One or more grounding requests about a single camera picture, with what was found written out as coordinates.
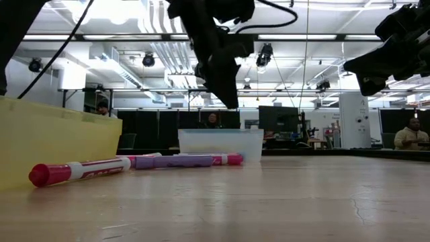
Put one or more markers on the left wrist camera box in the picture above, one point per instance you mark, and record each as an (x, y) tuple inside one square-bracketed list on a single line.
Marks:
[(231, 10)]

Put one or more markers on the person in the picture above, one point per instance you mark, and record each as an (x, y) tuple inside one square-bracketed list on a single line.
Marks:
[(102, 108), (212, 120), (411, 134)]

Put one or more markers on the wide black partition panels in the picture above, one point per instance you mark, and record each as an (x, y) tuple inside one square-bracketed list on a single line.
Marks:
[(151, 129)]

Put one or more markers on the slim red Expo marker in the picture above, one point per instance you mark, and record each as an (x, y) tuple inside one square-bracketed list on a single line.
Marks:
[(43, 174)]

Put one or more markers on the pink highlighter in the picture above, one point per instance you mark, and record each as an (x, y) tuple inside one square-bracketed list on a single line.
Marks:
[(148, 155)]

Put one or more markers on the clear plastic bin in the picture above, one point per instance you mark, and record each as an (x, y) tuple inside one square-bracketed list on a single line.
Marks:
[(235, 141)]

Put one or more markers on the black aluminium table frame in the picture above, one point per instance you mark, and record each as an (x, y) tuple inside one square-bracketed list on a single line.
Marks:
[(369, 154)]

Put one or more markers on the yellow plastic bin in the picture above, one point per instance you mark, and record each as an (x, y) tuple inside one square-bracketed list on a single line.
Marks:
[(50, 141)]

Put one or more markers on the magenta stubby Expo marker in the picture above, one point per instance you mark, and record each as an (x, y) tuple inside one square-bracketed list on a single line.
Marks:
[(233, 159)]

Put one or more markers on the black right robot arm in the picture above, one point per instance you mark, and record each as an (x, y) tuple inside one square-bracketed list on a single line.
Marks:
[(403, 20)]

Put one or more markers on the black overhead rig beam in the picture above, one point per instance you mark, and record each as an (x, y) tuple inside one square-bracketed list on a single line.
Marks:
[(341, 37)]

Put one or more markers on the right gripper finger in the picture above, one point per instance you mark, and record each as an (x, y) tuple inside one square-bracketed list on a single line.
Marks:
[(383, 58), (369, 75)]

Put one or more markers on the bluish purple highlighter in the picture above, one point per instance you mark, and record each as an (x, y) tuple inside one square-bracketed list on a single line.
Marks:
[(174, 161)]

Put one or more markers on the black pipe truss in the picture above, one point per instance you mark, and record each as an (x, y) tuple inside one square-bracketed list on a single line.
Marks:
[(151, 90)]

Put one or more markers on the black ceiling spotlight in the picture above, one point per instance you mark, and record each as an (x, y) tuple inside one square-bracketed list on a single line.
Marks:
[(264, 54), (323, 84), (35, 64), (148, 60)]

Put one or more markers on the grey chair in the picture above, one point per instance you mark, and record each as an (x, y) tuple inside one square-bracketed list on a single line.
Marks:
[(127, 141)]

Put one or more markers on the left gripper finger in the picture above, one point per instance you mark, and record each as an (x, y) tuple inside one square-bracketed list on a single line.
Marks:
[(216, 80), (233, 84)]

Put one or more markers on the narrow black partition panel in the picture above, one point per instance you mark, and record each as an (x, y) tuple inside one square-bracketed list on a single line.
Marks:
[(388, 121)]

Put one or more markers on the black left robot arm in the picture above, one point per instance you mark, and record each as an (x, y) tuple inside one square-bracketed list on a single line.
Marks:
[(16, 33)]

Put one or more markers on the black monitor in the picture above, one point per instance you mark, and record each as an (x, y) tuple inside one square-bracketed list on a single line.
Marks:
[(279, 119)]

